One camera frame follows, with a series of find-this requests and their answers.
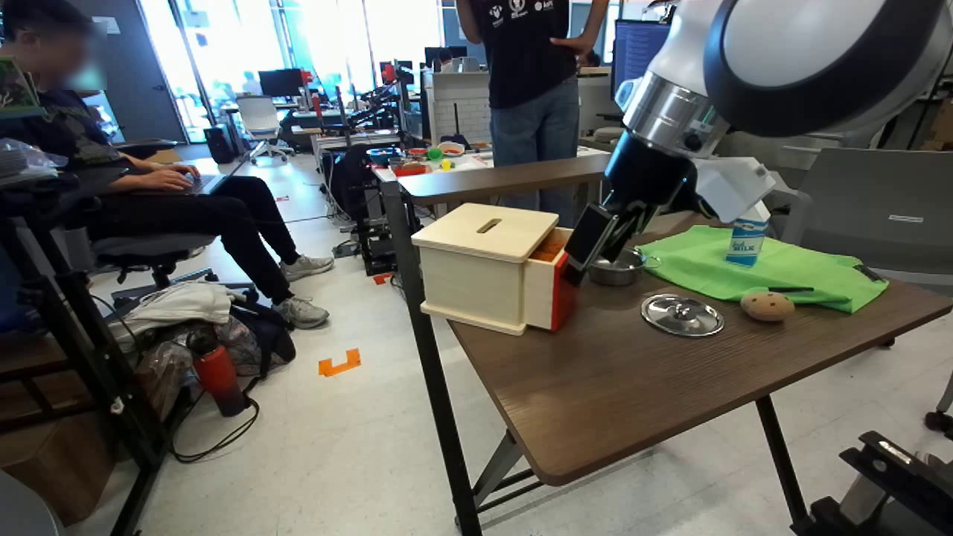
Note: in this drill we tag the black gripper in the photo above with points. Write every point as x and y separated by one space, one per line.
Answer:
644 173

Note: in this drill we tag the wooden drawer with orange front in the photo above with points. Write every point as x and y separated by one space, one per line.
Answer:
547 294

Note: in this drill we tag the brown plush toy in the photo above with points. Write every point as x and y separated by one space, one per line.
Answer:
767 307

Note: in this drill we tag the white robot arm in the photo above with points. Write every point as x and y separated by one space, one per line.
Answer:
823 62

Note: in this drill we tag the light wooden drawer cabinet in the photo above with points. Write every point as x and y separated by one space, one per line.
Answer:
477 279

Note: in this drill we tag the green cloth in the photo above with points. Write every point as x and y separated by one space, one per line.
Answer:
696 263

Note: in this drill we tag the grey desk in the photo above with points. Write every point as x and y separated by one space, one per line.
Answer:
465 179

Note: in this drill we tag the blue computer monitor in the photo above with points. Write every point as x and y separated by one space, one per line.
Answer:
629 50

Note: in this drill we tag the standing person in black shirt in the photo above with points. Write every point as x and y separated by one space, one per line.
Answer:
531 62

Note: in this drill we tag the grey chair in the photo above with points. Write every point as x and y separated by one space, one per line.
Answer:
894 209

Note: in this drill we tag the black backpack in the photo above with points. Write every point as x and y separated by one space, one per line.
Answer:
263 331

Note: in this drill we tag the white office chair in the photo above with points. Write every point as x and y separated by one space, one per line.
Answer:
260 118

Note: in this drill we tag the black metal base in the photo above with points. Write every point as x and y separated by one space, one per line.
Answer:
894 479

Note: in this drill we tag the seated person in dark clothes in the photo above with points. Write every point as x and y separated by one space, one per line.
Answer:
227 212

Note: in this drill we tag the red water bottle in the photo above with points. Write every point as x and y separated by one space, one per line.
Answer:
218 376

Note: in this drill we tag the white cloth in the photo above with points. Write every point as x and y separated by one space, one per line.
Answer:
179 302

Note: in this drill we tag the black office chair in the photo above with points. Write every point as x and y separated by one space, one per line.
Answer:
151 248

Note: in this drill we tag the black metal stand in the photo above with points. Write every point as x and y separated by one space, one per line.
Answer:
93 369

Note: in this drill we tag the brown cardboard box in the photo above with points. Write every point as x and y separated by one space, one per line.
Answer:
60 479

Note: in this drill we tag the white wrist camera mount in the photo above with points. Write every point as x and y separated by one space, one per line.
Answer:
733 182

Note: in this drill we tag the black table leg frame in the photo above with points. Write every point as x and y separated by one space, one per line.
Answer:
437 397

